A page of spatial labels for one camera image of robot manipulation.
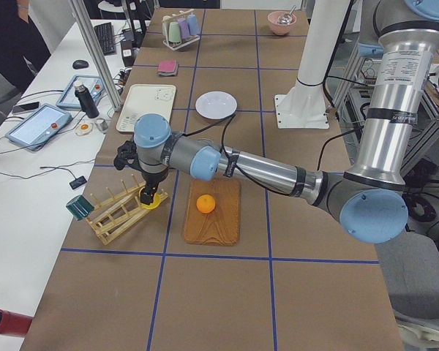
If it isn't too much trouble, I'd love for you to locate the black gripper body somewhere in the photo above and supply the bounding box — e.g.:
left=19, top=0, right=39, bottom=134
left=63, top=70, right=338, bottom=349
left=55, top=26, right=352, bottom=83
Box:
left=141, top=168, right=168, bottom=194

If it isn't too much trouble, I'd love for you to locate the orange fruit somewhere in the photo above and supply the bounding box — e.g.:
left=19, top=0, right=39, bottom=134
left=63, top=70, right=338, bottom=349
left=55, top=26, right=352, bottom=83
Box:
left=196, top=194, right=216, bottom=214

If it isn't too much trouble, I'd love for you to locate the white round plate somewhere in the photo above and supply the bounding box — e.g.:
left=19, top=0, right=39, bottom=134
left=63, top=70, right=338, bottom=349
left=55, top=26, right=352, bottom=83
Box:
left=195, top=91, right=238, bottom=120

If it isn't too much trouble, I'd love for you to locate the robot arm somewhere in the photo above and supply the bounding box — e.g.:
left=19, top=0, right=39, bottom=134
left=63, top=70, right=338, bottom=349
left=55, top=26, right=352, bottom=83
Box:
left=134, top=1, right=439, bottom=244

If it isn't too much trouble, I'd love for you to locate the cream bear tray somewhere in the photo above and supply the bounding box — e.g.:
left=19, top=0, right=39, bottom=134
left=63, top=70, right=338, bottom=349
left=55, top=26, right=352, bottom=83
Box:
left=116, top=84, right=176, bottom=133

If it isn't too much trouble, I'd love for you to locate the yellow plastic cup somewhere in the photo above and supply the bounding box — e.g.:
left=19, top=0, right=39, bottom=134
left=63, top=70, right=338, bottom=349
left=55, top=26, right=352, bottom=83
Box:
left=141, top=193, right=161, bottom=210

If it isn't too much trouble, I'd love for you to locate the wooden dish rack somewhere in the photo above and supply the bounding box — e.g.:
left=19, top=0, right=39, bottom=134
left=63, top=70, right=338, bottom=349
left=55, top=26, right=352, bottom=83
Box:
left=84, top=174, right=168, bottom=245

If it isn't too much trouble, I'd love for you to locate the dark green cup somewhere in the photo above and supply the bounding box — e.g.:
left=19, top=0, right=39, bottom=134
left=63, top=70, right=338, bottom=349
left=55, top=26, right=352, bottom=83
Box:
left=66, top=195, right=94, bottom=221

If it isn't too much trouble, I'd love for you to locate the small metal cup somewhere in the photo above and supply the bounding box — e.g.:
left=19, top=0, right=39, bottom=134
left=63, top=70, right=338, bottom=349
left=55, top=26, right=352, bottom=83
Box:
left=94, top=118, right=108, bottom=134

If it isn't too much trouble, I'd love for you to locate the wooden cutting board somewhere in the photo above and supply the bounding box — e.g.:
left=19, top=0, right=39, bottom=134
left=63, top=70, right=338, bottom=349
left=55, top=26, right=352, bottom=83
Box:
left=182, top=178, right=241, bottom=246

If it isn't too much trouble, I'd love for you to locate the fried egg toy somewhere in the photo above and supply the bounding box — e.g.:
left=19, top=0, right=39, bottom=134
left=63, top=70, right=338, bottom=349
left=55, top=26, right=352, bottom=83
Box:
left=75, top=122, right=94, bottom=136

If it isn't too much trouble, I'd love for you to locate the black water bottle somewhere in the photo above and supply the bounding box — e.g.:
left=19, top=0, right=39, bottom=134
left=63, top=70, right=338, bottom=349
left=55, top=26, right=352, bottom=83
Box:
left=73, top=80, right=100, bottom=118

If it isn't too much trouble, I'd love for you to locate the teach pendant tablet far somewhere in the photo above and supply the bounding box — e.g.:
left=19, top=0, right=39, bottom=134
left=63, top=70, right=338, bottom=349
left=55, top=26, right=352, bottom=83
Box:
left=56, top=75, right=105, bottom=110

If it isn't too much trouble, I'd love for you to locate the teach pendant tablet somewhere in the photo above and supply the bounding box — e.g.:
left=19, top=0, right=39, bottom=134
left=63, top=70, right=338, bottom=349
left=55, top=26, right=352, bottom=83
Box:
left=56, top=75, right=105, bottom=110
left=5, top=104, right=72, bottom=151

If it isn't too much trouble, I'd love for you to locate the pink and grey folded cloth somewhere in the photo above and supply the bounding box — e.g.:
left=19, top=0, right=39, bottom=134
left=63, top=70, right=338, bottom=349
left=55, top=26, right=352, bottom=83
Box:
left=157, top=60, right=179, bottom=77

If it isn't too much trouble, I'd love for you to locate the teach pendant tablet near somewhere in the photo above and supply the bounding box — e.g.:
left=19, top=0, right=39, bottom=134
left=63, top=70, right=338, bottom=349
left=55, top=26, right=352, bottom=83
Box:
left=5, top=104, right=72, bottom=151

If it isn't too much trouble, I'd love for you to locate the black computer mouse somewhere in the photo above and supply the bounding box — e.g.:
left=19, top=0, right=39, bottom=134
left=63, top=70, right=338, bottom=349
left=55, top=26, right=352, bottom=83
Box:
left=72, top=59, right=89, bottom=69

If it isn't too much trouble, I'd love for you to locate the green plastic cup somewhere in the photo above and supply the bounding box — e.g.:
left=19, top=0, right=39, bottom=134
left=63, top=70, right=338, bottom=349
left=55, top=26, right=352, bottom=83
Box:
left=168, top=21, right=182, bottom=45

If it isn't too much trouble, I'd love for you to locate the purple plastic cup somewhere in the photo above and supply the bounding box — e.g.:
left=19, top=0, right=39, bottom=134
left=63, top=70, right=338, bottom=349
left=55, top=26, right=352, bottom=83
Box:
left=177, top=18, right=190, bottom=40

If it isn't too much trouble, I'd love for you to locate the black keyboard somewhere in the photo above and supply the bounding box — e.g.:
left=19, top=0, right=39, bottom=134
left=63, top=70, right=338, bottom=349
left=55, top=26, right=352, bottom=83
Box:
left=94, top=22, right=116, bottom=56

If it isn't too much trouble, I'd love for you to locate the blue plastic cup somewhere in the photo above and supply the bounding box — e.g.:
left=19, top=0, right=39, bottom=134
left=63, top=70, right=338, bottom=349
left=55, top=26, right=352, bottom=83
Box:
left=187, top=13, right=200, bottom=36

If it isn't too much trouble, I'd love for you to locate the red cylinder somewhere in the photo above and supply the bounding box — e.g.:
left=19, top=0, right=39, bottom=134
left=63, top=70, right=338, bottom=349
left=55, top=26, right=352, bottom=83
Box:
left=0, top=309, right=33, bottom=337

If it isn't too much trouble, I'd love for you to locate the pink bowl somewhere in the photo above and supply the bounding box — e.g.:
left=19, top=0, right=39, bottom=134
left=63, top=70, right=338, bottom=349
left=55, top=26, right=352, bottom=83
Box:
left=267, top=11, right=297, bottom=36

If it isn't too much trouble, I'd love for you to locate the metal scoop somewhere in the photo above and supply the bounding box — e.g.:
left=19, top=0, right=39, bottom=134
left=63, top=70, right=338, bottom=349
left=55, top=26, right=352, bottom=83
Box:
left=277, top=5, right=296, bottom=26

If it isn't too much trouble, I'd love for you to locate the grey office chair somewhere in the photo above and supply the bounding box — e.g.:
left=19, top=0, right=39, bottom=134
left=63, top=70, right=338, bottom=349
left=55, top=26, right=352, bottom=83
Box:
left=375, top=232, right=439, bottom=350

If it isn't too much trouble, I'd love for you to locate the aluminium frame post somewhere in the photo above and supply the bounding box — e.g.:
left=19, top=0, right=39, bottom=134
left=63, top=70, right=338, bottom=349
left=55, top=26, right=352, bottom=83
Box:
left=69, top=0, right=122, bottom=112

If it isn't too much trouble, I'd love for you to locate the white wire cup rack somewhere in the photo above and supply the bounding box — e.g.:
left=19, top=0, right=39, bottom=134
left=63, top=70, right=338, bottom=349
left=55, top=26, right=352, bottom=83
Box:
left=162, top=9, right=200, bottom=50

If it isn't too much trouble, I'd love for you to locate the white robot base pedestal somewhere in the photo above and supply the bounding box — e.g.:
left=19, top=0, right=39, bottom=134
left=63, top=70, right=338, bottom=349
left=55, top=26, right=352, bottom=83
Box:
left=275, top=0, right=351, bottom=129

